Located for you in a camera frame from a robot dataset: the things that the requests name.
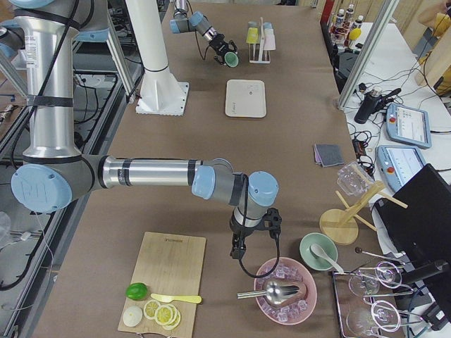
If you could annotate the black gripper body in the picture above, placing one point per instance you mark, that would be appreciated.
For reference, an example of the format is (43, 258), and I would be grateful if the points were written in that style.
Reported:
(242, 234)
(215, 45)

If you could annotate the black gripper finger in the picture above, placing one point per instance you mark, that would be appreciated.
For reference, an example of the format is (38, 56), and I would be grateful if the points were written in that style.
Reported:
(232, 47)
(220, 58)

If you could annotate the green plastic cup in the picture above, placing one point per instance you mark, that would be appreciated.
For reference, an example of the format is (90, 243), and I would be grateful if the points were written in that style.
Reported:
(231, 59)

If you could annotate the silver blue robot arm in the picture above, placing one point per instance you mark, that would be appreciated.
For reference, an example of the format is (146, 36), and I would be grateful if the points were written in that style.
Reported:
(185, 20)
(55, 172)

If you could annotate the yellow plastic cup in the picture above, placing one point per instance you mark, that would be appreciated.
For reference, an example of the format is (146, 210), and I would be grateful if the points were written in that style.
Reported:
(253, 35)

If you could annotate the pink plastic cup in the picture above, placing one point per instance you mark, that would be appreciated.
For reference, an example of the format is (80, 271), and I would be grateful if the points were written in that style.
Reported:
(269, 41)

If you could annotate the cream plastic tray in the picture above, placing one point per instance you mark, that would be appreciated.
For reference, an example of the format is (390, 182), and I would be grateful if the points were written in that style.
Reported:
(245, 99)

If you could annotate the wooden cup tree stand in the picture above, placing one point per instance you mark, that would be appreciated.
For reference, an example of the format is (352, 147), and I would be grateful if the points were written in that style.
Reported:
(341, 225)

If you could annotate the white ceramic spoon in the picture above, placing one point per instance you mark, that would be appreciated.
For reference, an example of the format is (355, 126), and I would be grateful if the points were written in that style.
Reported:
(317, 250)

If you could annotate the metal ice scoop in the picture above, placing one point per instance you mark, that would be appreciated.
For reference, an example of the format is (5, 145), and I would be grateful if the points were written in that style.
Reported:
(278, 293)

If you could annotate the pink bowl with ice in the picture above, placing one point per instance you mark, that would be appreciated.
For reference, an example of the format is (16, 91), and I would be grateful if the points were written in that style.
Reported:
(287, 269)

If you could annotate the folded grey cloth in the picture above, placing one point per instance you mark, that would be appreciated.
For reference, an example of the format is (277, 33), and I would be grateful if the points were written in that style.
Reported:
(327, 155)

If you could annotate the clear glass mug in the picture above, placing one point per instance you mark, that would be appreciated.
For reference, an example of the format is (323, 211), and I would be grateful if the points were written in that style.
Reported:
(353, 179)

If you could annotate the bamboo cutting board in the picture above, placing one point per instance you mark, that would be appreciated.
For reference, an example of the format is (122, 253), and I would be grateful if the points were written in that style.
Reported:
(169, 264)

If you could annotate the yellow plastic knife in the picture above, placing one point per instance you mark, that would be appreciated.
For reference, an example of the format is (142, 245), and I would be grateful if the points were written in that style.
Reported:
(171, 298)

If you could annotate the lower teach pendant tablet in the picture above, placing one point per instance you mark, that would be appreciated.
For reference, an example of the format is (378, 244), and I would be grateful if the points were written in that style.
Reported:
(399, 164)

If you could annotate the teach pendant tablet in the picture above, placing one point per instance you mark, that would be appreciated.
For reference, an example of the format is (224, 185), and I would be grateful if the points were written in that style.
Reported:
(399, 164)
(408, 125)

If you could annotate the lemon slices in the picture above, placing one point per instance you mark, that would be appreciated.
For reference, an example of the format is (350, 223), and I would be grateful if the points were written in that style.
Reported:
(164, 314)

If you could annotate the black laptop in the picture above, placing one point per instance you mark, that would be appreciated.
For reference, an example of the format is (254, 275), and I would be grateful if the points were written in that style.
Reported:
(422, 229)

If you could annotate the black water bottle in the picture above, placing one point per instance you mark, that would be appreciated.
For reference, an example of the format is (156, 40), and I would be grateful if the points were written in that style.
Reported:
(368, 106)

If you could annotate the green lime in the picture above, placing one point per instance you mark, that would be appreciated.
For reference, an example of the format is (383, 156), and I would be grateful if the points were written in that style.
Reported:
(136, 291)

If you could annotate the upper teach pendant tablet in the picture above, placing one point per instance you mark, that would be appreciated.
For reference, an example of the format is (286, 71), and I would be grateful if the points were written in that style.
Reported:
(408, 125)

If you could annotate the white lemon end piece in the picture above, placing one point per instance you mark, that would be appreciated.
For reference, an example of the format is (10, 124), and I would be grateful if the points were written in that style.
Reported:
(132, 316)

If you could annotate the white wire cup rack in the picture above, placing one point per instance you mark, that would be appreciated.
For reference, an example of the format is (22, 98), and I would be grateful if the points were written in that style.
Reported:
(256, 51)

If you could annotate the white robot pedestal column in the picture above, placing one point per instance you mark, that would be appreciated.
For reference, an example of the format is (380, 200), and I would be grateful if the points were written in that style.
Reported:
(160, 92)

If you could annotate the wire wine glass rack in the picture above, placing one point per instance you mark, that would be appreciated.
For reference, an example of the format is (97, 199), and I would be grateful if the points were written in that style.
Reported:
(363, 299)

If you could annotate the aluminium frame post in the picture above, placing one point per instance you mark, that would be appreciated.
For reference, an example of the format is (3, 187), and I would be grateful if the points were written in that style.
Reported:
(371, 42)

